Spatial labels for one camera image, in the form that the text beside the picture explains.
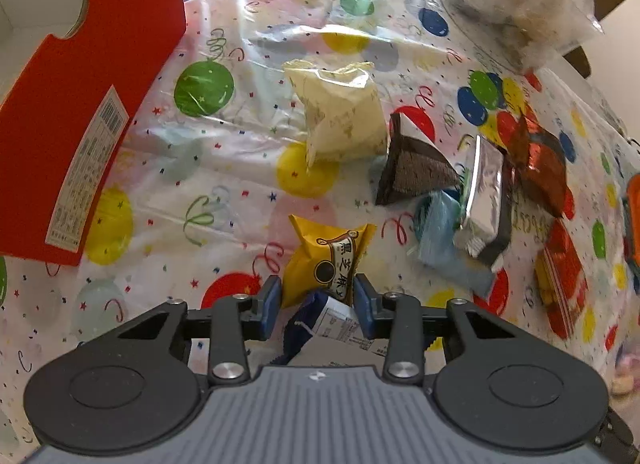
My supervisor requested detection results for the silver snack packet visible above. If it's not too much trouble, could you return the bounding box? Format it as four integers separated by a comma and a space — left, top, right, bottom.
454, 134, 516, 272

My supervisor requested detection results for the cream snack packet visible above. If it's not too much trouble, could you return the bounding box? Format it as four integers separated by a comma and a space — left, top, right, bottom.
282, 60, 391, 167

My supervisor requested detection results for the balloon print plastic tablecloth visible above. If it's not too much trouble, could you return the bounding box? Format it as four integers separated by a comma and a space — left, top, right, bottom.
0, 0, 640, 464

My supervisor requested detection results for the yellow snack packet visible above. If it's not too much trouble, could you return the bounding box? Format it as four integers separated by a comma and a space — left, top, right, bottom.
282, 214, 377, 309

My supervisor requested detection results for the dark red foil snack packet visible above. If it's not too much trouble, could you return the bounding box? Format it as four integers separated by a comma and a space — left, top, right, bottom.
505, 114, 571, 219

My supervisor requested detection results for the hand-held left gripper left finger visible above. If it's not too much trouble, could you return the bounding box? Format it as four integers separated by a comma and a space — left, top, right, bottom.
107, 276, 284, 386

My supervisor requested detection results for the pastel candy packet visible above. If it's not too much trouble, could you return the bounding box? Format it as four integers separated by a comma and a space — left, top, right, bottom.
607, 359, 640, 400

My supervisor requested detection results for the light blue snack packet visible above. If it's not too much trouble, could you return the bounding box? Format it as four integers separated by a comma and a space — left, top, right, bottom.
414, 191, 493, 297

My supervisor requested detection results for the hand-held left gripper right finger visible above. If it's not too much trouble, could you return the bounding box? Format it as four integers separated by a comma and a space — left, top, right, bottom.
352, 276, 531, 382

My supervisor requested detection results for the red striped snack packet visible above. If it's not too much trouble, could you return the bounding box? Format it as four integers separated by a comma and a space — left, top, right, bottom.
534, 221, 590, 340

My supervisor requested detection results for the red cardboard box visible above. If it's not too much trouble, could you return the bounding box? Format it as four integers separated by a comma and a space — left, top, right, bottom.
0, 0, 187, 267

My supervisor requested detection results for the brown triangular snack packet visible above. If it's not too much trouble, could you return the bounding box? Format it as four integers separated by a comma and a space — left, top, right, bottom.
375, 113, 461, 206

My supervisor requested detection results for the orange packet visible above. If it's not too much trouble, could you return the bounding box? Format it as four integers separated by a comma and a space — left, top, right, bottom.
621, 184, 640, 295

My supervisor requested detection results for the dark blue snack packet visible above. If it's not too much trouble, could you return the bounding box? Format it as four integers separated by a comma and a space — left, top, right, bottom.
282, 290, 391, 367

